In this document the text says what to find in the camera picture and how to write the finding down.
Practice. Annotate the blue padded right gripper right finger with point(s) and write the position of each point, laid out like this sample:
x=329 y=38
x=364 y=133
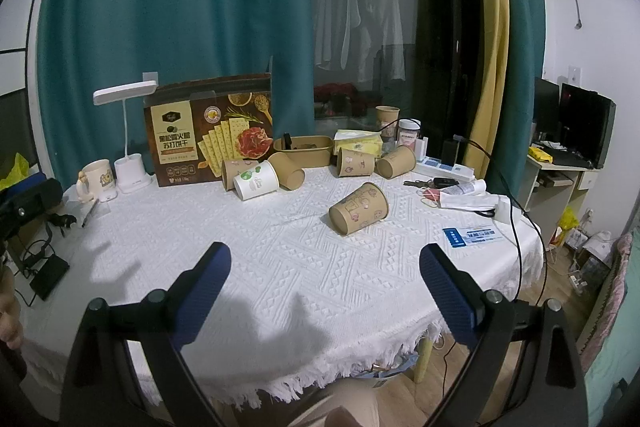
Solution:
x=457 y=296

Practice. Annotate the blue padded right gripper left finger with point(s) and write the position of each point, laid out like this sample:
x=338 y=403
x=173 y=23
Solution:
x=194 y=293

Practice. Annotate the brown patterned paper cup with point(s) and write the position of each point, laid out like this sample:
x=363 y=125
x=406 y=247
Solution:
x=359 y=209

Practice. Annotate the person's left hand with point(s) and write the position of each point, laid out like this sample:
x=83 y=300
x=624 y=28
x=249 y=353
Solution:
x=11 y=330

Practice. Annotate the blue white card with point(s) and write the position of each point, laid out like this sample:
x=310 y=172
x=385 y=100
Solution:
x=465 y=237

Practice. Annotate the white cartoon mug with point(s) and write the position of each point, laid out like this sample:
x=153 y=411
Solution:
x=96 y=181

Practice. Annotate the black phone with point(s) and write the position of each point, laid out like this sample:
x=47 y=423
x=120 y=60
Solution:
x=48 y=276

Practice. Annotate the white papers pile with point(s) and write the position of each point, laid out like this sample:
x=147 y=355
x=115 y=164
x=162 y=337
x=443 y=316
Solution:
x=465 y=196

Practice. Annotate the white desk lamp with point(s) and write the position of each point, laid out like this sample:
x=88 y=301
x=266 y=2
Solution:
x=130 y=171

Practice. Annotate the black keys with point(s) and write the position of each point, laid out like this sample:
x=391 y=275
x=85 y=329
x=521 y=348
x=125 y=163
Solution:
x=438 y=183

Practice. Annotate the white textured tablecloth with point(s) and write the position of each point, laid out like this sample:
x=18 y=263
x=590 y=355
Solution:
x=302 y=305

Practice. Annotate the brown paper cup behind white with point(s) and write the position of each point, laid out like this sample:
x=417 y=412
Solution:
x=232 y=168

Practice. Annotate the white green paper cup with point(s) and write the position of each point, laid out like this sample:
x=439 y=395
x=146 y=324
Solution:
x=259 y=180

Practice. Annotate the white power strip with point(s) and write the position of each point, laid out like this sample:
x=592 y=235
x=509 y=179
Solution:
x=434 y=168

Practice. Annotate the white side desk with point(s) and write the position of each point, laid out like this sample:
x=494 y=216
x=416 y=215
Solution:
x=546 y=190

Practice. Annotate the brown paper cup right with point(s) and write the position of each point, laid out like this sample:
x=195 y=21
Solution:
x=397 y=162

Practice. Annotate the plain brown paper cup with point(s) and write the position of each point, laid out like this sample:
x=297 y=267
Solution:
x=290 y=175

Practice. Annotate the teal curtain right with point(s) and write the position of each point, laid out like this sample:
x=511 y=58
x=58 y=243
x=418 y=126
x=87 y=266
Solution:
x=527 y=35

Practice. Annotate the teal curtain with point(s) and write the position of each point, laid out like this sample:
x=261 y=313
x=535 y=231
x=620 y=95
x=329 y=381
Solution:
x=527 y=35
x=87 y=45

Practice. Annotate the brown cracker box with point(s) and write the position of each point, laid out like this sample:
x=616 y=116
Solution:
x=195 y=126

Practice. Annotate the patterned paper cup near tray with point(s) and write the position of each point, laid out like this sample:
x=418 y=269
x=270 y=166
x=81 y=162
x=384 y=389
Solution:
x=354 y=163

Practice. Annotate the white lidded jar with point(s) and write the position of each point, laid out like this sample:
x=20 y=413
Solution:
x=408 y=132

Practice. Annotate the brown rectangular paper tray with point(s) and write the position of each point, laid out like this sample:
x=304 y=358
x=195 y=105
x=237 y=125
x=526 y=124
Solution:
x=307 y=151

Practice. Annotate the yellow tissue pack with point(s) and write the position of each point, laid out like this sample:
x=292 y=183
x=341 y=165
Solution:
x=368 y=142

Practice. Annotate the upright brown paper cup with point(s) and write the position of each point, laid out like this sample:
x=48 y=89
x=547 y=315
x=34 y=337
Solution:
x=387 y=119

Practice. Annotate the black monitor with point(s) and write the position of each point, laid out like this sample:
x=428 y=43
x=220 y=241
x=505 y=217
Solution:
x=586 y=123

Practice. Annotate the teal curtain left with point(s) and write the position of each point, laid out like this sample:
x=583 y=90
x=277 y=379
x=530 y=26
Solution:
x=87 y=45

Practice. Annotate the yellow curtain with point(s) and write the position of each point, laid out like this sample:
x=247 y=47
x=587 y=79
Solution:
x=496 y=45

